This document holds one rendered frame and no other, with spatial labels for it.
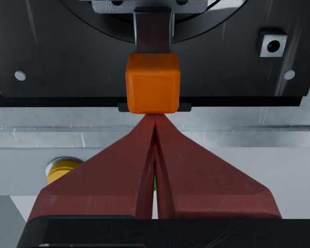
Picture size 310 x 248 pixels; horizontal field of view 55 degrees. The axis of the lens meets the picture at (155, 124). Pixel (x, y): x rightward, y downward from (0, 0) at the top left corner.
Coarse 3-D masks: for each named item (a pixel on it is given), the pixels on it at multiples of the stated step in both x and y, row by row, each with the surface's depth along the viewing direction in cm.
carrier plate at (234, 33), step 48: (0, 0) 19; (48, 0) 19; (288, 0) 19; (0, 48) 21; (48, 48) 21; (96, 48) 21; (192, 48) 21; (240, 48) 21; (288, 48) 21; (48, 96) 23; (96, 96) 23; (192, 96) 23
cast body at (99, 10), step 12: (84, 0) 8; (96, 0) 8; (108, 0) 8; (120, 0) 11; (132, 0) 11; (144, 0) 11; (156, 0) 11; (168, 0) 11; (180, 0) 11; (192, 0) 11; (204, 0) 11; (96, 12) 11; (108, 12) 11; (120, 12) 11; (132, 12) 11; (180, 12) 11; (192, 12) 11
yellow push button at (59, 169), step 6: (60, 162) 29; (66, 162) 28; (72, 162) 29; (54, 168) 28; (60, 168) 28; (66, 168) 28; (72, 168) 28; (48, 174) 29; (54, 174) 28; (60, 174) 28; (48, 180) 29; (54, 180) 29
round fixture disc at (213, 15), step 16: (64, 0) 17; (208, 0) 17; (224, 0) 17; (240, 0) 17; (80, 16) 18; (96, 16) 18; (112, 16) 18; (128, 16) 18; (176, 16) 18; (192, 16) 18; (208, 16) 18; (224, 16) 18; (112, 32) 18; (128, 32) 18; (176, 32) 18; (192, 32) 18
